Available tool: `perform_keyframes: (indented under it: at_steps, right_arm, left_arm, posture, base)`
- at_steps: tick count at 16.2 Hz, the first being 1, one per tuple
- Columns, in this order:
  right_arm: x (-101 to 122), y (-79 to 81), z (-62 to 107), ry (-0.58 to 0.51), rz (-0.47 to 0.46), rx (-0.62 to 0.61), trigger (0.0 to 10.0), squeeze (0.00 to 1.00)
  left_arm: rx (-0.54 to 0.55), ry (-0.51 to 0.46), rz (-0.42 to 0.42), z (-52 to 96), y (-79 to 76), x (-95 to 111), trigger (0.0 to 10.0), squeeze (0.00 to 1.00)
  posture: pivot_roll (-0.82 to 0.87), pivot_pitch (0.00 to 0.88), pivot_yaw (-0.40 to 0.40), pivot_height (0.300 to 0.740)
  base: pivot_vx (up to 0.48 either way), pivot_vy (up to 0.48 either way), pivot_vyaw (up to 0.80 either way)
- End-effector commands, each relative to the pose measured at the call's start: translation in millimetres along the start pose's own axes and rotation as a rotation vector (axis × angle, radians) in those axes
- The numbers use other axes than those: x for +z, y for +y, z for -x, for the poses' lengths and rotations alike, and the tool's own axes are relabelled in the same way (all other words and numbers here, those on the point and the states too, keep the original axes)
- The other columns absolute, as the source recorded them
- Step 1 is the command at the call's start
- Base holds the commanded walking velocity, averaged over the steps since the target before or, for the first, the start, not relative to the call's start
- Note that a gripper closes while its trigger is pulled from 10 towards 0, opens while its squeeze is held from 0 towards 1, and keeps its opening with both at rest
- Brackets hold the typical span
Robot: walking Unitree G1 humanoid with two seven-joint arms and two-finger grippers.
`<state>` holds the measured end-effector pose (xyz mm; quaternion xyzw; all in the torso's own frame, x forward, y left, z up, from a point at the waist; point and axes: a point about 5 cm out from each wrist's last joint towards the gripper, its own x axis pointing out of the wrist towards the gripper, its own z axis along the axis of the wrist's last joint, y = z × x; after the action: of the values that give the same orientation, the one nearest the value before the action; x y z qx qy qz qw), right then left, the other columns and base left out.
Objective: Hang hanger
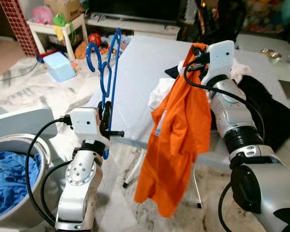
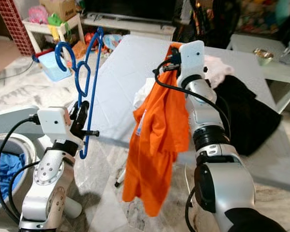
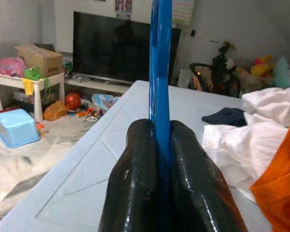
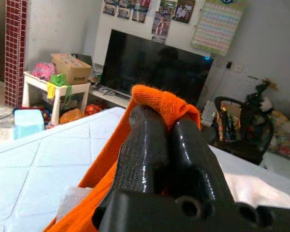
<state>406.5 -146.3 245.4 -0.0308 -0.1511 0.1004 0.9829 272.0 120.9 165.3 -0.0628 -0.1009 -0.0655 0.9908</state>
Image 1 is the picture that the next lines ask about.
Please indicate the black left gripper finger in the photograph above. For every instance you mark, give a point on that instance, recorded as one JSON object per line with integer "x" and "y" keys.
{"x": 105, "y": 113}

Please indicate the blue plastic hanger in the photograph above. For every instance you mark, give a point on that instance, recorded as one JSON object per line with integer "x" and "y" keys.
{"x": 94, "y": 44}

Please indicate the orange T-shirt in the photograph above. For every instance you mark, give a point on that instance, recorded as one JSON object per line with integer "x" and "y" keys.
{"x": 179, "y": 140}

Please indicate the blue towel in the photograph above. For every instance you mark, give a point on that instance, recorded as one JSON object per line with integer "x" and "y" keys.
{"x": 9, "y": 183}

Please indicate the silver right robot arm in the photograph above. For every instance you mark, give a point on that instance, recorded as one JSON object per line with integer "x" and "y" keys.
{"x": 251, "y": 159}

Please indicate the white garment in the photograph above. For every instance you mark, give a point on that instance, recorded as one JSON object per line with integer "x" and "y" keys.
{"x": 159, "y": 92}

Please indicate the white folding table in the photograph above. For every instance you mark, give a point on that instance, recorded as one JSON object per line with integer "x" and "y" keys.
{"x": 140, "y": 72}

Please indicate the light blue plastic box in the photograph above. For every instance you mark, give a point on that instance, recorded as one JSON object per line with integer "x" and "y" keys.
{"x": 60, "y": 65}

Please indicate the white television bench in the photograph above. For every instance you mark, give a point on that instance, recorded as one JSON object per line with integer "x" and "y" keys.
{"x": 135, "y": 26}

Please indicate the red ball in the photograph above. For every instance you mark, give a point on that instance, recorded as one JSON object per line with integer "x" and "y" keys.
{"x": 94, "y": 38}

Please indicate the metal bowl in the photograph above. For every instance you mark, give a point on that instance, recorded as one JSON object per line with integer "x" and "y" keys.
{"x": 271, "y": 54}

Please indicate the black television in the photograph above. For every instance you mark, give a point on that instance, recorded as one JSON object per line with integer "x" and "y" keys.
{"x": 135, "y": 7}

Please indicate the white side desk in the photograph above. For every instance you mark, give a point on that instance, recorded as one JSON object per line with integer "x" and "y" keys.
{"x": 280, "y": 72}

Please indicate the light grey plastic lid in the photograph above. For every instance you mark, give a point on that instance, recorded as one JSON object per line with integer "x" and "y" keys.
{"x": 19, "y": 121}

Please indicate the grey laundry basket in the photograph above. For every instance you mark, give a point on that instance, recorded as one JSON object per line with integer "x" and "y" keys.
{"x": 19, "y": 137}

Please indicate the black garment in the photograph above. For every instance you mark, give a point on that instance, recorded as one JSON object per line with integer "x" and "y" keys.
{"x": 270, "y": 111}

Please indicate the small white toy table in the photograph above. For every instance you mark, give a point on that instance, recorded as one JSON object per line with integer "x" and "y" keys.
{"x": 53, "y": 30}

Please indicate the cardboard box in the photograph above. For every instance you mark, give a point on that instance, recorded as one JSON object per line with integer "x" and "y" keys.
{"x": 63, "y": 7}

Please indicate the pink toy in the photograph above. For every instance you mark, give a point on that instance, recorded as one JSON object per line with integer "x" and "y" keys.
{"x": 42, "y": 14}

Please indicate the red tiled pillar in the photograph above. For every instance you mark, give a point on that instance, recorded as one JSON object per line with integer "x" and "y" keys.
{"x": 17, "y": 24}

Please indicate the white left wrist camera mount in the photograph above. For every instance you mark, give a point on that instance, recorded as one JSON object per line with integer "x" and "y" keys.
{"x": 84, "y": 123}

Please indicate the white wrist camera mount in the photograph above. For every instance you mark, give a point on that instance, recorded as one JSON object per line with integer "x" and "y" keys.
{"x": 221, "y": 55}
{"x": 84, "y": 123}

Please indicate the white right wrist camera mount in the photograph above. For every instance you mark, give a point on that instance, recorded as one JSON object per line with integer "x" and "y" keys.
{"x": 221, "y": 55}

